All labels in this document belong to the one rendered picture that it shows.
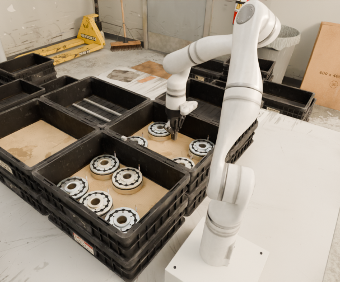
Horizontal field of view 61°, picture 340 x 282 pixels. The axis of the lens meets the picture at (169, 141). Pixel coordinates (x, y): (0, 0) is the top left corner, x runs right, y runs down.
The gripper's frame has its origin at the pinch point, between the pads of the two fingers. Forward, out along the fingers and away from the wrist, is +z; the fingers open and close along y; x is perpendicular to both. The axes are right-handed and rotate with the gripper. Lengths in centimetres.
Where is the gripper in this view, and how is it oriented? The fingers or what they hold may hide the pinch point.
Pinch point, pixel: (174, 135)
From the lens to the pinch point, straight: 118.7
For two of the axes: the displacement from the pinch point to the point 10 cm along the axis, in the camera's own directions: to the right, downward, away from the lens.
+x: 8.1, 3.6, -4.6
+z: -0.2, 8.1, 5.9
